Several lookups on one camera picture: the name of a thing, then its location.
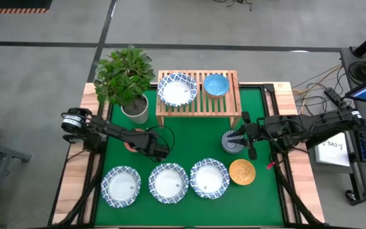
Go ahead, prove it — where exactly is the white paper sign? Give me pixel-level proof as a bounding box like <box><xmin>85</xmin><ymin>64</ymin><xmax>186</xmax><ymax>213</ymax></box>
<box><xmin>315</xmin><ymin>139</ymin><xmax>352</xmax><ymax>168</ymax></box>

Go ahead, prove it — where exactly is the black mat with hazard stripes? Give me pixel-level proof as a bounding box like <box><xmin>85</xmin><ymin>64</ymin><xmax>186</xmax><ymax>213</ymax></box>
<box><xmin>0</xmin><ymin>0</ymin><xmax>53</xmax><ymax>14</ymax></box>

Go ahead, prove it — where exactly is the black power strip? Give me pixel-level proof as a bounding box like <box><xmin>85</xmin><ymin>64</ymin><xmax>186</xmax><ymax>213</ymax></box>
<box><xmin>324</xmin><ymin>87</ymin><xmax>346</xmax><ymax>109</ymax></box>

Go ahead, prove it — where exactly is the terracotta orange ceramic bowl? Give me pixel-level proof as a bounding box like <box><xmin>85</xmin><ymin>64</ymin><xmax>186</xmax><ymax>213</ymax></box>
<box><xmin>123</xmin><ymin>128</ymin><xmax>146</xmax><ymax>153</ymax></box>

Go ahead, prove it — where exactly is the coiled black cable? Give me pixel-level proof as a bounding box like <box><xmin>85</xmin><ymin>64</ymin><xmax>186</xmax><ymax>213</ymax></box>
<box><xmin>348</xmin><ymin>60</ymin><xmax>366</xmax><ymax>82</ymax></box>

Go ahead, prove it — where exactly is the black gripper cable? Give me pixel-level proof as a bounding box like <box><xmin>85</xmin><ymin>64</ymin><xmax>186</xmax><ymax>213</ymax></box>
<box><xmin>144</xmin><ymin>125</ymin><xmax>177</xmax><ymax>156</ymax></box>

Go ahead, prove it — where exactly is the green table mat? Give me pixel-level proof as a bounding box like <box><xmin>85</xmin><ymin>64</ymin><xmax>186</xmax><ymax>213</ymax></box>
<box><xmin>93</xmin><ymin>87</ymin><xmax>285</xmax><ymax>227</ymax></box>

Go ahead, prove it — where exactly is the black floor cable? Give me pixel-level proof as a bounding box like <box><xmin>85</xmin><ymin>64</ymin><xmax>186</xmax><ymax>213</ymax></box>
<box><xmin>213</xmin><ymin>0</ymin><xmax>254</xmax><ymax>12</ymax></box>

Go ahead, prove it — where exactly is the blue patterned paper bowl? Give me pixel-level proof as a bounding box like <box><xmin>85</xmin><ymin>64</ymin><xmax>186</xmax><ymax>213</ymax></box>
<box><xmin>148</xmin><ymin>162</ymin><xmax>190</xmax><ymax>205</ymax></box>
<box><xmin>100</xmin><ymin>165</ymin><xmax>142</xmax><ymax>209</ymax></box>
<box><xmin>156</xmin><ymin>72</ymin><xmax>198</xmax><ymax>108</ymax></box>
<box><xmin>189</xmin><ymin>157</ymin><xmax>231</xmax><ymax>200</ymax></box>

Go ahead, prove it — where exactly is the green plant in white pot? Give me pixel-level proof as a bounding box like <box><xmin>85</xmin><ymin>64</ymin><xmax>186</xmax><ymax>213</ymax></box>
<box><xmin>93</xmin><ymin>44</ymin><xmax>156</xmax><ymax>125</ymax></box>

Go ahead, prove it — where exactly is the blue striped ceramic bowl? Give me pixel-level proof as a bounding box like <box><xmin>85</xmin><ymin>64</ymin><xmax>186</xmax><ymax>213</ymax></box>
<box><xmin>221</xmin><ymin>129</ymin><xmax>247</xmax><ymax>155</ymax></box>

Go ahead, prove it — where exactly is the yellow and blue ceramic bowl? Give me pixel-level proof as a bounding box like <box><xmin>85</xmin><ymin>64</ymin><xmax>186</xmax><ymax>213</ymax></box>
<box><xmin>228</xmin><ymin>158</ymin><xmax>257</xmax><ymax>186</ymax></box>

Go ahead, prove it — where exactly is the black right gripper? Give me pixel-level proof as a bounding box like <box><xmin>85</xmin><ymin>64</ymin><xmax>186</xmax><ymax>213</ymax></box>
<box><xmin>226</xmin><ymin>111</ymin><xmax>268</xmax><ymax>161</ymax></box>

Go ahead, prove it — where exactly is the slatted wooden shelf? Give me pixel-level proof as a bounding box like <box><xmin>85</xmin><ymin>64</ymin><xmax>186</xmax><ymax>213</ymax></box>
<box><xmin>155</xmin><ymin>69</ymin><xmax>243</xmax><ymax>130</ymax></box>

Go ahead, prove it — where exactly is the turquoise and brown ceramic bowl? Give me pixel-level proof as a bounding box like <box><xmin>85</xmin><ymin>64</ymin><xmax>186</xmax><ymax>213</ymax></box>
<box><xmin>203</xmin><ymin>73</ymin><xmax>231</xmax><ymax>99</ymax></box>

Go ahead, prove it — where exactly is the tan floor cable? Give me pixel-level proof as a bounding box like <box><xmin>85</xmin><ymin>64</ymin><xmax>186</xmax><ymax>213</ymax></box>
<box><xmin>292</xmin><ymin>63</ymin><xmax>344</xmax><ymax>128</ymax></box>

